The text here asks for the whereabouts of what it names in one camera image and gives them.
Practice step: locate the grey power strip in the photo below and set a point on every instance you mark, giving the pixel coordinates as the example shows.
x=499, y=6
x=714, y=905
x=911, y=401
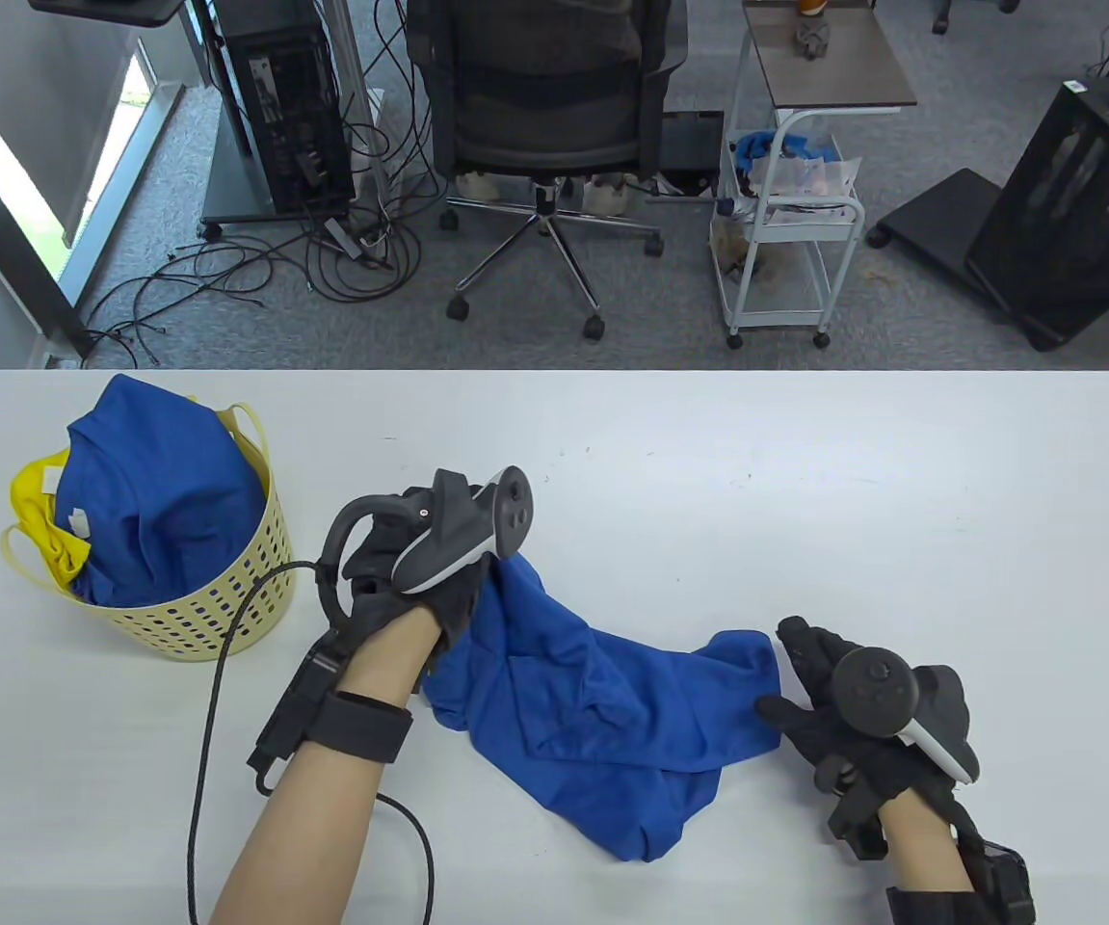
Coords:
x=344, y=238

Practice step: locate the person's left hand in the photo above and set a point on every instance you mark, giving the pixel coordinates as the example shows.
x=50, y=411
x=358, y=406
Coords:
x=458, y=602

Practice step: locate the grey crumpled glove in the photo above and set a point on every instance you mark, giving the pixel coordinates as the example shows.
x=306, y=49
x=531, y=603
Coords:
x=812, y=39

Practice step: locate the silver desk column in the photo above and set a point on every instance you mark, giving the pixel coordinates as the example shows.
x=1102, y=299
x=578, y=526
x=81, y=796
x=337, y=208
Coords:
x=347, y=58

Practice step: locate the person's left forearm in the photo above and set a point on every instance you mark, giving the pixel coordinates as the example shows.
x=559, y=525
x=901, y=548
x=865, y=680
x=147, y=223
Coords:
x=313, y=800

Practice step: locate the grey computer trolley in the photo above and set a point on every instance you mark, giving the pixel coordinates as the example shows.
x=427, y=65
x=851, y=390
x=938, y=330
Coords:
x=226, y=193

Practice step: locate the yellow perforated laundry basket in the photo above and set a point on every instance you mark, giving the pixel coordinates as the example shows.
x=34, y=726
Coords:
x=226, y=607

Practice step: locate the brown side table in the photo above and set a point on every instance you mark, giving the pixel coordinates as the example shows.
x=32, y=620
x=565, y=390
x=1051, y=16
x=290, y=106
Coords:
x=853, y=67

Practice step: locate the black and white hand controller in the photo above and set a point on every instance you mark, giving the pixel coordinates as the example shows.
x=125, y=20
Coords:
x=872, y=689
x=477, y=525

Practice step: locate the yellow t-shirt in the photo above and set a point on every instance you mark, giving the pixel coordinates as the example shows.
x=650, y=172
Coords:
x=34, y=501

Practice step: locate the black mesh computer case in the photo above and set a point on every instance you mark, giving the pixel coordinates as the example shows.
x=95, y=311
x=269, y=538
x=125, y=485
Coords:
x=1065, y=212

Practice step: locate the person's right hand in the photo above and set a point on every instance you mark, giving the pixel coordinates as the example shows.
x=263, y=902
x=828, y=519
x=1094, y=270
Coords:
x=805, y=727

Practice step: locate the blue cloth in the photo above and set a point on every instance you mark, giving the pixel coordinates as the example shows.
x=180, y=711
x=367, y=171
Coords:
x=756, y=146

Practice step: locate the brown fuzzy item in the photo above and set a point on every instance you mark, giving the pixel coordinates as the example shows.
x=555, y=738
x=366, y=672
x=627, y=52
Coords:
x=735, y=251

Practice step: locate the clear plastic bags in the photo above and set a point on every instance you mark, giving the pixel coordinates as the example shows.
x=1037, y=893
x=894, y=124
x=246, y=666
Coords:
x=809, y=178

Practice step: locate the white rolling cart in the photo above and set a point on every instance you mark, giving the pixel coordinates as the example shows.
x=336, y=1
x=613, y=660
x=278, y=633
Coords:
x=776, y=308

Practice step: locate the black rolling platform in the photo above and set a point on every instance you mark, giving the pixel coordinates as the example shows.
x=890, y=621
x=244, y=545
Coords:
x=939, y=217

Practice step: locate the person's right forearm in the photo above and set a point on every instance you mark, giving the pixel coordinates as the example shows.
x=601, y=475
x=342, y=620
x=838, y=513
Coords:
x=920, y=848

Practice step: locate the blue t-shirt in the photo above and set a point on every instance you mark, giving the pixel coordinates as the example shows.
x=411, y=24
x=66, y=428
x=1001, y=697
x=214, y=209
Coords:
x=564, y=694
x=169, y=501

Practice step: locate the black desk top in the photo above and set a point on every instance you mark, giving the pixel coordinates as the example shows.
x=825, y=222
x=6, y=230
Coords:
x=111, y=10

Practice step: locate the orange object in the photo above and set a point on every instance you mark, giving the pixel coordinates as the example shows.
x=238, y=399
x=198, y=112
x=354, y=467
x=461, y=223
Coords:
x=812, y=7

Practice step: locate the black box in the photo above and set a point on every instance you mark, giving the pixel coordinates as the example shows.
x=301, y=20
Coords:
x=689, y=140

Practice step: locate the black computer tower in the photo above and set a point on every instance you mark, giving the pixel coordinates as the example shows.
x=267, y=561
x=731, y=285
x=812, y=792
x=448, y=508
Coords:
x=284, y=106

